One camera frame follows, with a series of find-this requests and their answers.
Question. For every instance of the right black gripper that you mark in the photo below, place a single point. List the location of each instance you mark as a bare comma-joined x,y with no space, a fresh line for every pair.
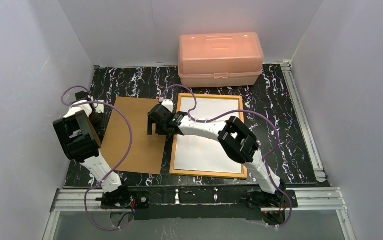
156,117

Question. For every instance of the brown cardboard backing board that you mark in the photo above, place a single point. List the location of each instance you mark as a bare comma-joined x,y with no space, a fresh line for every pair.
147,151

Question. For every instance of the building photo print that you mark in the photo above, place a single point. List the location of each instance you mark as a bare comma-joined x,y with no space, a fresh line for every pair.
188,102

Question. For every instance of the yellow wooden picture frame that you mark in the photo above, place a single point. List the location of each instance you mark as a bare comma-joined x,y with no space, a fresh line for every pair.
198,156

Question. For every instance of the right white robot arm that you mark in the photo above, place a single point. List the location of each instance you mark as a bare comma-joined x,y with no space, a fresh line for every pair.
237,140

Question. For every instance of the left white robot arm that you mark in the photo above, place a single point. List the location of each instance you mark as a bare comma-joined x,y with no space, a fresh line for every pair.
80,142

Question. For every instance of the orange plastic storage box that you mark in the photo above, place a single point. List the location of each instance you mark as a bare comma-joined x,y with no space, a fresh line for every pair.
220,60

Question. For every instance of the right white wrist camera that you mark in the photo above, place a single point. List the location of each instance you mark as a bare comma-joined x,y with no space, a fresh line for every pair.
167,103

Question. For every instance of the aluminium side rail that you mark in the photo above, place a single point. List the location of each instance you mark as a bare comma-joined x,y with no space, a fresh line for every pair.
312,149

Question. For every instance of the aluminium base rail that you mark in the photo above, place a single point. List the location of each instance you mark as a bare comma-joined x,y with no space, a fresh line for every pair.
303,199

